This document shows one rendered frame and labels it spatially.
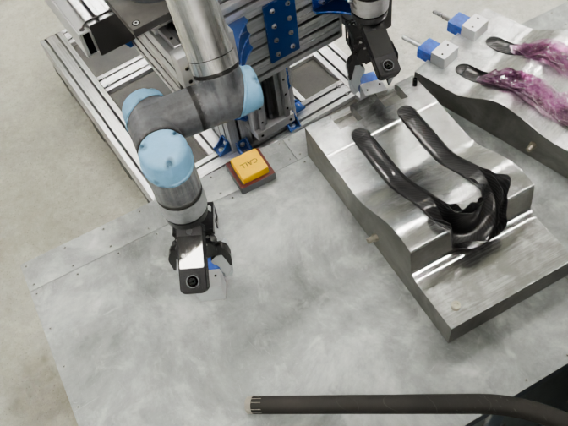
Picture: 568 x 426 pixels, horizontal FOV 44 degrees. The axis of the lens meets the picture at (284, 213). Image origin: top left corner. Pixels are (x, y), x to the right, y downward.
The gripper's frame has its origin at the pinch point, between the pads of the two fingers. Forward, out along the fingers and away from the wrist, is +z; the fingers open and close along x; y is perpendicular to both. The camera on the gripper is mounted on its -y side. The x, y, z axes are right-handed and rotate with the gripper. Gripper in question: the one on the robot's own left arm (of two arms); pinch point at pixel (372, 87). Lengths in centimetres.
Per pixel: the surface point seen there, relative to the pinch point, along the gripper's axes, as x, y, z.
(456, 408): 12, -72, -6
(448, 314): 6, -55, -1
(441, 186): -1.0, -34.0, -7.4
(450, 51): -18.0, 0.9, -3.6
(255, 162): 29.0, -10.4, 0.9
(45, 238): 101, 50, 85
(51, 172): 97, 79, 85
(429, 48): -14.7, 4.5, -2.3
